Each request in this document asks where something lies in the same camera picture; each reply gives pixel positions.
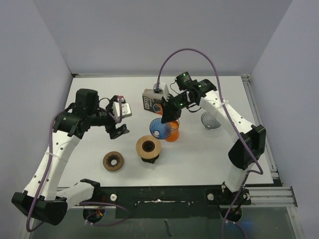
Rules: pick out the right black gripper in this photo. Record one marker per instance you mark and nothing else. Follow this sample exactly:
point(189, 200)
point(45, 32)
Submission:
point(170, 113)

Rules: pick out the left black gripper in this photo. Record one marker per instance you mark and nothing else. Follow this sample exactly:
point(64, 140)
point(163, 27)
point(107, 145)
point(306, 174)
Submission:
point(114, 131)

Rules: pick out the blue glass dripper cone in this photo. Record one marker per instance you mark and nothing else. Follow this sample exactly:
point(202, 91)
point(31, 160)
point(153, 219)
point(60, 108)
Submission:
point(159, 130)

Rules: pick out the light wooden ring holder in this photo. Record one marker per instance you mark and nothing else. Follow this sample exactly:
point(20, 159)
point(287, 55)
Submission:
point(148, 147)

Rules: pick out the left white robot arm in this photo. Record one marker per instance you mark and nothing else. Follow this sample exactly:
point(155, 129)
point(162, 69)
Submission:
point(40, 199)

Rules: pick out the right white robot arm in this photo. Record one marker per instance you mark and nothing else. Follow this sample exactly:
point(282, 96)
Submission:
point(249, 140)

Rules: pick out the orange coffee filter box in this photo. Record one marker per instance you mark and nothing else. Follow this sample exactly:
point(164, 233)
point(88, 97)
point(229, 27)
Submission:
point(152, 101)

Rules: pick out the grey glass dripper cone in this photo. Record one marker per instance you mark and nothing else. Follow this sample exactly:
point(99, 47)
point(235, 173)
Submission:
point(209, 121)

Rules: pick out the orange glass carafe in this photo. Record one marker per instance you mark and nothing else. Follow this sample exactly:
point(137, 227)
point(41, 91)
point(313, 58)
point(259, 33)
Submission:
point(174, 131)

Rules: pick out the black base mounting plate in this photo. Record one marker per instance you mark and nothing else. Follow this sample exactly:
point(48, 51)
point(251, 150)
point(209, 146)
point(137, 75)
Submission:
point(171, 202)

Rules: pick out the dark wooden ring holder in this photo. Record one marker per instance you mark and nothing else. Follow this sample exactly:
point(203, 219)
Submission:
point(113, 161)

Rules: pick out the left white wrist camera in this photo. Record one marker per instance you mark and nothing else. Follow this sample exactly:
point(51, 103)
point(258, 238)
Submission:
point(123, 110)

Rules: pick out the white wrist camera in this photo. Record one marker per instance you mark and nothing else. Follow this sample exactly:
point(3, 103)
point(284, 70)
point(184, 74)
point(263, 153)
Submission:
point(123, 110)
point(161, 92)

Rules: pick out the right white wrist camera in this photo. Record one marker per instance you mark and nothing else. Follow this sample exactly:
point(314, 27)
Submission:
point(161, 92)

